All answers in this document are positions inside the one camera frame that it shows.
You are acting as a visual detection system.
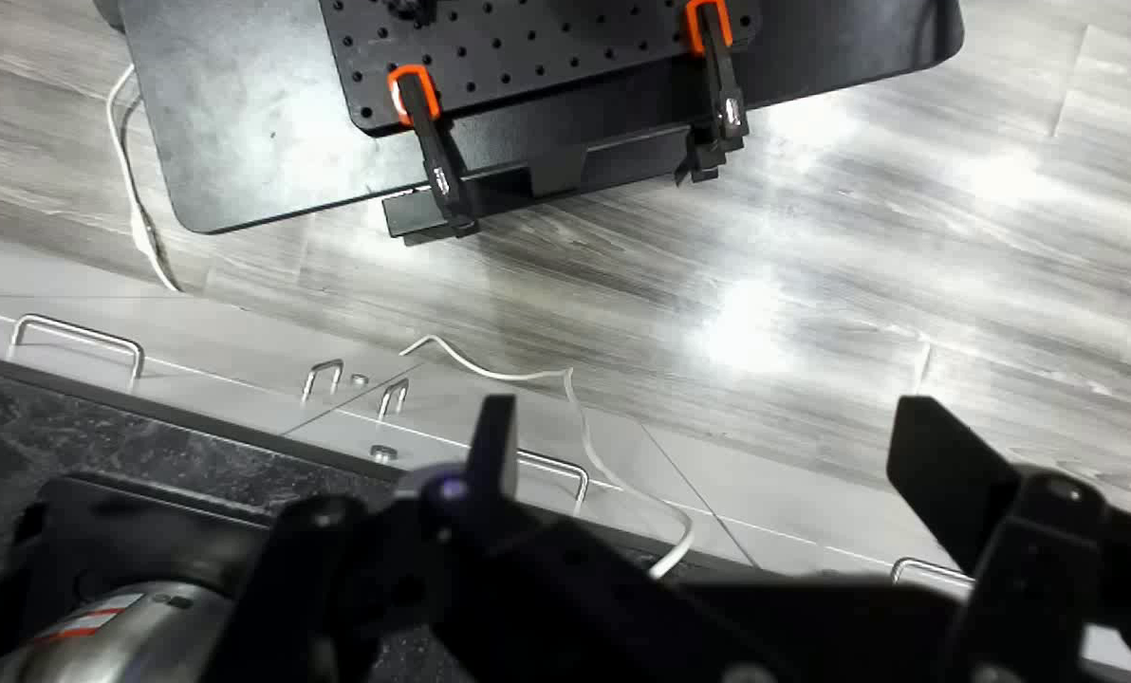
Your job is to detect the black perforated pegboard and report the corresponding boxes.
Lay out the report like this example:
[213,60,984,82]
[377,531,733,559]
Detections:
[314,0,771,140]

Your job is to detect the white cable on floor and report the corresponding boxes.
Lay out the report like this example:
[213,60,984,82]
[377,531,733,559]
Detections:
[100,60,189,295]

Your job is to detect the metal drawer handle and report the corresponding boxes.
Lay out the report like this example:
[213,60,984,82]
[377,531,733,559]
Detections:
[511,445,596,517]
[4,307,151,390]
[297,355,349,408]
[887,552,977,599]
[371,375,413,427]

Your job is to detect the orange-handled black clamp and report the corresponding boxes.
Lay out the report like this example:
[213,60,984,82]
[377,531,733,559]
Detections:
[674,0,754,188]
[385,60,486,242]

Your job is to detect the silver airpot with red label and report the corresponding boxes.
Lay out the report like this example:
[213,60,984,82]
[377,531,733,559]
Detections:
[0,577,238,683]

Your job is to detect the black orange clamp rack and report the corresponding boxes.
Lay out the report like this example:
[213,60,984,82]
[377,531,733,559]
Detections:
[105,0,967,240]

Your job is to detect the white power cable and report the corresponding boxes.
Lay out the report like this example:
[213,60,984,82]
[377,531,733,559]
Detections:
[394,331,704,583]

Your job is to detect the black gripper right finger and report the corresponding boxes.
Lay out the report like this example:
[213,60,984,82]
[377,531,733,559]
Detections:
[884,390,1025,577]

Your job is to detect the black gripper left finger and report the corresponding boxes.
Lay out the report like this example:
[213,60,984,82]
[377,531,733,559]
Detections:
[467,390,521,504]

